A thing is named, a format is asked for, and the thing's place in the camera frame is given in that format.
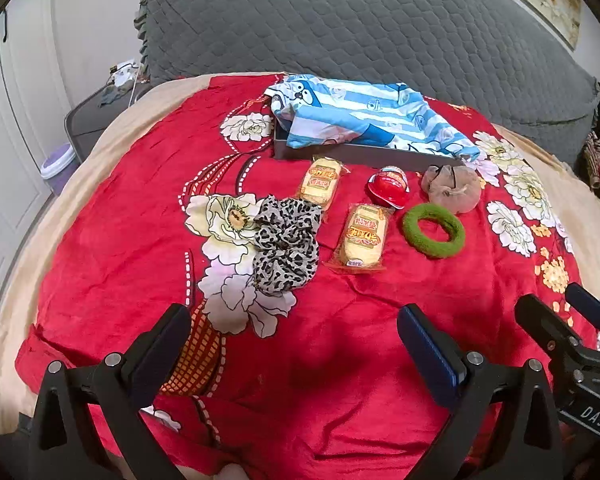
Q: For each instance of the dark cardboard box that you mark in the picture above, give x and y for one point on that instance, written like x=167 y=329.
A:
x=340 y=152

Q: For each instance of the white wardrobe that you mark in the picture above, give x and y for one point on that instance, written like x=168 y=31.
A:
x=10 y=135

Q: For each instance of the red egg-shaped snack capsule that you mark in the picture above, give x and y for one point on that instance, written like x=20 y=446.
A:
x=387 y=187

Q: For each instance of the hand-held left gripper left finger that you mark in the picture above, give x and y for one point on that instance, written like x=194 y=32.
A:
x=161 y=355

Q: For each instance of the purple waste bin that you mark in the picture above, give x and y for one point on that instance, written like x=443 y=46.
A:
x=60 y=167

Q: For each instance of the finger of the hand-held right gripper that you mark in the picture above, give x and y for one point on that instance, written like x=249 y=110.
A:
x=592 y=307
x=550 y=327

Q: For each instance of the leopard print scrunchie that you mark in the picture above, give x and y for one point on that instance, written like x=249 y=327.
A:
x=285 y=245

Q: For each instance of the white charger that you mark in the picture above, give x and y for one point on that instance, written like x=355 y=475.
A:
x=125 y=72

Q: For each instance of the blue striped cartoon cloth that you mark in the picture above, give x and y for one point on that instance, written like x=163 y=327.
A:
x=360 y=110

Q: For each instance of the beige mesh scrunchie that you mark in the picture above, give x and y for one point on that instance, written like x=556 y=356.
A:
x=452 y=187

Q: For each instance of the green fuzzy scrunchie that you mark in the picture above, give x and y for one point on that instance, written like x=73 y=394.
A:
x=414 y=232

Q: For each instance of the grey quilted headboard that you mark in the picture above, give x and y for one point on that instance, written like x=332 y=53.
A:
x=355 y=20

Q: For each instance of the red floral blanket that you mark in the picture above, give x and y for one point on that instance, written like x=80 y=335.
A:
x=130 y=240

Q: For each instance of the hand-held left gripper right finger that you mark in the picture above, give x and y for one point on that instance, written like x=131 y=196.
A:
x=430 y=355

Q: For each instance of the yellow snack packet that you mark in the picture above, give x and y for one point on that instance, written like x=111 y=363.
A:
x=320 y=182
x=362 y=237

